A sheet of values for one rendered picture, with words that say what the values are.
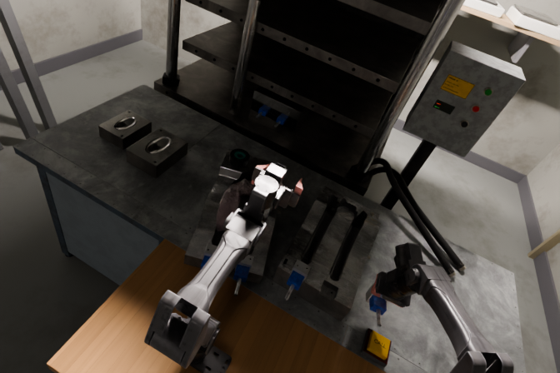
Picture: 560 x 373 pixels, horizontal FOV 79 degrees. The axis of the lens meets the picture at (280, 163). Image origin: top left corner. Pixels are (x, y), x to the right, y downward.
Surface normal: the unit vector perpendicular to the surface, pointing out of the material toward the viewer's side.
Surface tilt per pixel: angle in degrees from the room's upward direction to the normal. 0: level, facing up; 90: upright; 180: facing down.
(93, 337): 0
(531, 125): 90
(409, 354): 0
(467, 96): 90
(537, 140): 90
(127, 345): 0
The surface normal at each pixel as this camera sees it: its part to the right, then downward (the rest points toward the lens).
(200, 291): 0.25, -0.73
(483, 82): -0.42, 0.51
